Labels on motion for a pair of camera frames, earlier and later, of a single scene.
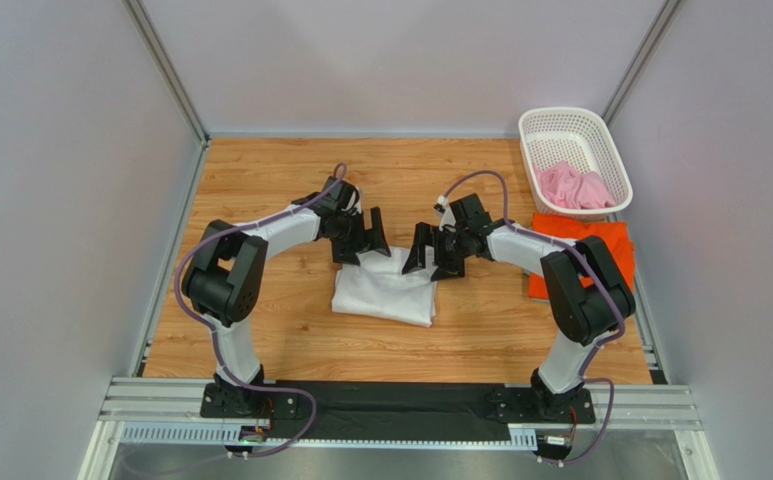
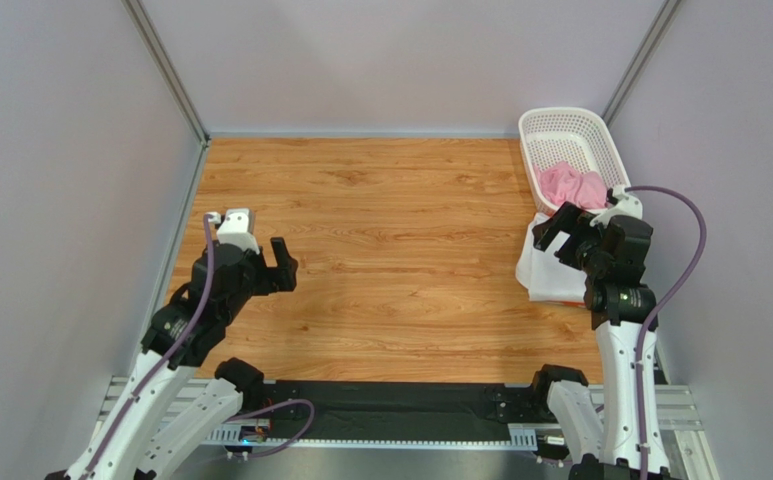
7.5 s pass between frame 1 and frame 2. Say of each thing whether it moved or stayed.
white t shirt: moved
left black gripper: moved
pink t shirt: stayed
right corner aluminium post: stayed
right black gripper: moved
